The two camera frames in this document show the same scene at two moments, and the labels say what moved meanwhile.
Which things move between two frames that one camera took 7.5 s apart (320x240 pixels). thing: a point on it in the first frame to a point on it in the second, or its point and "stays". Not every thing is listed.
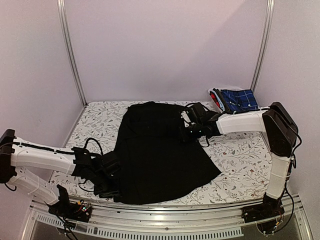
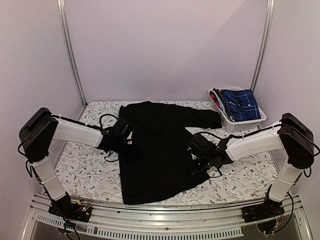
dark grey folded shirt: (224, 105) stays
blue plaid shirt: (238, 100) stays
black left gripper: (115, 189) to (136, 153)
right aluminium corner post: (268, 23) stays
